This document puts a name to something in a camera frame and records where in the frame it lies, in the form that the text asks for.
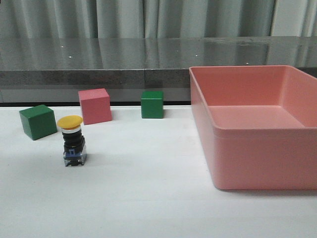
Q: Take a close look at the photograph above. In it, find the green cube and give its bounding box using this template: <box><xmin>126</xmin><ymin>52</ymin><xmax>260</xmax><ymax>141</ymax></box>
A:
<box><xmin>19</xmin><ymin>105</ymin><xmax>57</xmax><ymax>140</ymax></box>
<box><xmin>141</xmin><ymin>91</ymin><xmax>163</xmax><ymax>119</ymax></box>

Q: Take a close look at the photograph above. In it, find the green cube middle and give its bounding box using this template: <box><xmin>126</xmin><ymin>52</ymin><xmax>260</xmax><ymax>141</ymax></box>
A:
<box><xmin>141</xmin><ymin>91</ymin><xmax>163</xmax><ymax>119</ymax></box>

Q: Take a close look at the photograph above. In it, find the pink plastic bin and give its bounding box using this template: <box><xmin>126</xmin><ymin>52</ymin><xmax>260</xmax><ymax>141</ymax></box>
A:
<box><xmin>189</xmin><ymin>65</ymin><xmax>317</xmax><ymax>190</ymax></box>

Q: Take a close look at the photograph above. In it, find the yellow mushroom push button switch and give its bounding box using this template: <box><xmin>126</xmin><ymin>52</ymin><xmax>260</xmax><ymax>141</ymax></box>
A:
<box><xmin>57</xmin><ymin>115</ymin><xmax>87</xmax><ymax>167</ymax></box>

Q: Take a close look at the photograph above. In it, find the grey curtain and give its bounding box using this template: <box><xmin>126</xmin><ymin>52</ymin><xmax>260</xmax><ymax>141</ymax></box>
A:
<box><xmin>0</xmin><ymin>0</ymin><xmax>317</xmax><ymax>38</ymax></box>

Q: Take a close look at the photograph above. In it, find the grey stone ledge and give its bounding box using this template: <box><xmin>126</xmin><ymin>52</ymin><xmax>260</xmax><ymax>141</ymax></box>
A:
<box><xmin>0</xmin><ymin>36</ymin><xmax>317</xmax><ymax>106</ymax></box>

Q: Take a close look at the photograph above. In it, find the pink cube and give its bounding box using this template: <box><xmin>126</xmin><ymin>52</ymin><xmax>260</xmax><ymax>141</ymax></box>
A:
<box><xmin>78</xmin><ymin>88</ymin><xmax>112</xmax><ymax>125</ymax></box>

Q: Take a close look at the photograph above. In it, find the green cube left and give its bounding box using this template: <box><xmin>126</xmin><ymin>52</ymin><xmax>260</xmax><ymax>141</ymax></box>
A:
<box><xmin>19</xmin><ymin>105</ymin><xmax>57</xmax><ymax>140</ymax></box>

